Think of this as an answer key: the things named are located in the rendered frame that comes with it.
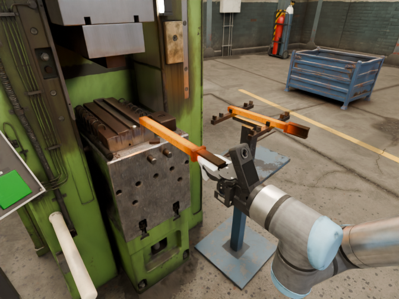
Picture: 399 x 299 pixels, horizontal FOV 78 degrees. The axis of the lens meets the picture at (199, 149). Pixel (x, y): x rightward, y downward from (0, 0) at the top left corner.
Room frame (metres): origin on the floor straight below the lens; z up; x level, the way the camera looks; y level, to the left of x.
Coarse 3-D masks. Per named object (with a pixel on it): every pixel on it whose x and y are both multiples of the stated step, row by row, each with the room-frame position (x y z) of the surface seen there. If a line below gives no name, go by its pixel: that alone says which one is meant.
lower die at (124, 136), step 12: (96, 108) 1.11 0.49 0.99; (120, 108) 1.10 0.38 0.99; (84, 120) 1.03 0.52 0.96; (108, 120) 0.96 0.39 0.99; (120, 120) 0.95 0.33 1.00; (96, 132) 0.91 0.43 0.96; (108, 132) 0.87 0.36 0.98; (120, 132) 0.85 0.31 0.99; (132, 132) 0.88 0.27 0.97; (144, 132) 0.91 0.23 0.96; (108, 144) 0.81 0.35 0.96; (120, 144) 0.84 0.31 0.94; (132, 144) 0.88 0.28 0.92
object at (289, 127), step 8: (240, 112) 1.10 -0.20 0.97; (248, 112) 1.08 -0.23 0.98; (256, 120) 1.03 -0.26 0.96; (264, 120) 1.01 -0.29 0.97; (272, 120) 0.99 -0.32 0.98; (280, 128) 0.95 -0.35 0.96; (288, 128) 0.93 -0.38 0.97; (296, 128) 0.91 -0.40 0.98; (304, 128) 0.89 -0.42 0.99; (304, 136) 0.89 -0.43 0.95
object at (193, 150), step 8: (144, 120) 0.80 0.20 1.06; (152, 120) 0.80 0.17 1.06; (152, 128) 0.76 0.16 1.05; (160, 128) 0.74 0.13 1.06; (168, 136) 0.68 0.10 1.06; (176, 136) 0.67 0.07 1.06; (176, 144) 0.65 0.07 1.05; (184, 144) 0.62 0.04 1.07; (192, 144) 0.62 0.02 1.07; (192, 152) 0.57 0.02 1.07; (200, 152) 0.57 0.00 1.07; (208, 152) 0.57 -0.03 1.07; (192, 160) 0.57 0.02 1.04; (208, 160) 0.53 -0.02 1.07; (216, 160) 0.53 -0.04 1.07
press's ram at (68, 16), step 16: (48, 0) 0.86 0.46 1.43; (64, 0) 0.79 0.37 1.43; (80, 0) 0.82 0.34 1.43; (96, 0) 0.85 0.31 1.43; (112, 0) 0.88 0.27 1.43; (128, 0) 0.92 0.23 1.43; (144, 0) 0.95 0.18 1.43; (48, 16) 0.91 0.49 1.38; (64, 16) 0.79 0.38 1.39; (80, 16) 0.82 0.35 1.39; (96, 16) 0.84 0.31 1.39; (112, 16) 0.88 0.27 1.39; (128, 16) 0.91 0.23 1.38; (144, 16) 0.95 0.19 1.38
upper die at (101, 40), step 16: (64, 32) 0.99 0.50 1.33; (80, 32) 0.84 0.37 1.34; (96, 32) 0.84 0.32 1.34; (112, 32) 0.87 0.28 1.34; (128, 32) 0.91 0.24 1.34; (80, 48) 0.87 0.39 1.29; (96, 48) 0.83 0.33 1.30; (112, 48) 0.87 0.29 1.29; (128, 48) 0.90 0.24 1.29; (144, 48) 0.94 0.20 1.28
